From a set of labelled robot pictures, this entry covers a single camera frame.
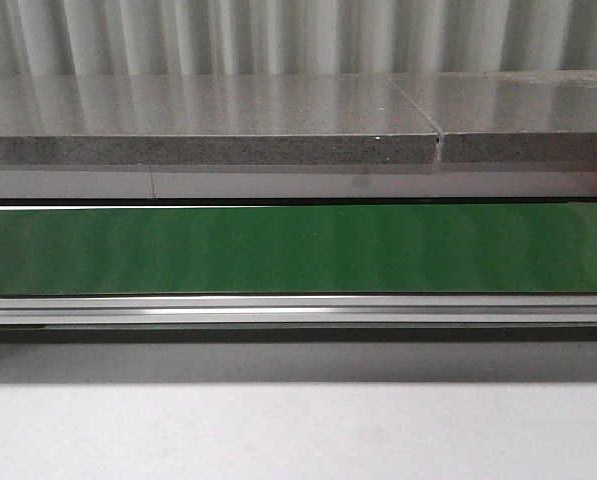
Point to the green conveyor belt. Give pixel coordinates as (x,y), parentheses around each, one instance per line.
(357,249)

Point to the grey granite countertop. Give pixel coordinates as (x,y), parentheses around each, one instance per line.
(457,136)

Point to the aluminium conveyor frame rail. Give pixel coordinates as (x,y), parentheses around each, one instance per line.
(387,318)

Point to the grey pleated curtain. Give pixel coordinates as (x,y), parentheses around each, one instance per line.
(276,37)

